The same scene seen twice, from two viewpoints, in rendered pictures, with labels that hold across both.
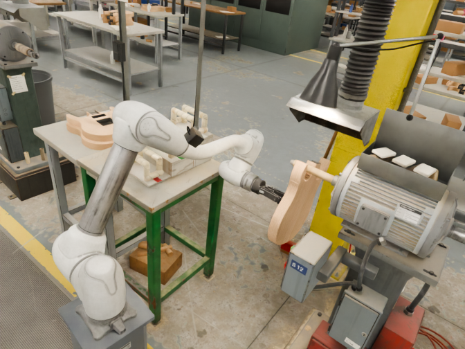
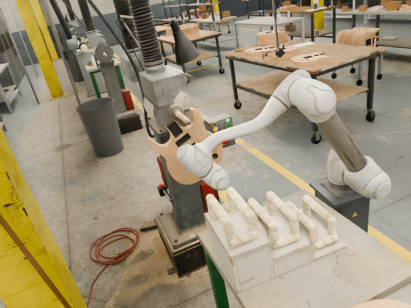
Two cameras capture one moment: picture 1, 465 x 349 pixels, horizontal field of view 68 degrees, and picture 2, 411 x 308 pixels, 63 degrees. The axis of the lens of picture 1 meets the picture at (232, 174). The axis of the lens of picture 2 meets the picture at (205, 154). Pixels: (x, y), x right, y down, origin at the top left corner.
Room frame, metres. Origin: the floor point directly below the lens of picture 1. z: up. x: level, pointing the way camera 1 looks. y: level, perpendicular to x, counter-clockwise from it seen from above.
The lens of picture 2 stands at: (2.63, 0.85, 1.90)
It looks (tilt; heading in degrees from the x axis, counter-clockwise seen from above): 26 degrees down; 218
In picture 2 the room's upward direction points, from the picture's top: 11 degrees counter-clockwise
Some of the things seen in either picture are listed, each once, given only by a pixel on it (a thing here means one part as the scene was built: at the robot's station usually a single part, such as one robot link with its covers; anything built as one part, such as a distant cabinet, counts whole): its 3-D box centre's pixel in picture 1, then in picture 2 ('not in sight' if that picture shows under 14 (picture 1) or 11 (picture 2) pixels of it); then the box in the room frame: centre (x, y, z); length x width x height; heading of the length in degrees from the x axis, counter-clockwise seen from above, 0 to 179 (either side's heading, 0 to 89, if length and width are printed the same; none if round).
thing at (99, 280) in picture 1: (101, 282); (343, 162); (0.88, 0.44, 0.87); 0.18 x 0.16 x 0.22; 51
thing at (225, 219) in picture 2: (194, 111); (218, 209); (1.87, 0.26, 1.20); 0.20 x 0.03 x 0.03; 53
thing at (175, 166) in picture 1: (166, 156); (274, 238); (1.71, 0.38, 0.98); 0.27 x 0.16 x 0.09; 54
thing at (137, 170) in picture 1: (144, 171); (308, 232); (1.58, 0.48, 0.94); 0.27 x 0.15 x 0.01; 54
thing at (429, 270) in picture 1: (394, 241); (168, 121); (1.05, -0.65, 1.11); 0.36 x 0.24 x 0.04; 56
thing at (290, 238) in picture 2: not in sight; (286, 239); (1.76, 0.46, 1.04); 0.11 x 0.03 x 0.03; 144
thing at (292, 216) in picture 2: not in sight; (281, 205); (1.67, 0.41, 1.12); 0.20 x 0.03 x 0.03; 53
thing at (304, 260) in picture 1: (323, 277); (212, 134); (0.93, -0.39, 0.99); 0.24 x 0.21 x 0.26; 56
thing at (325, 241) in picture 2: not in sight; (325, 241); (1.64, 0.56, 0.96); 0.11 x 0.03 x 0.03; 144
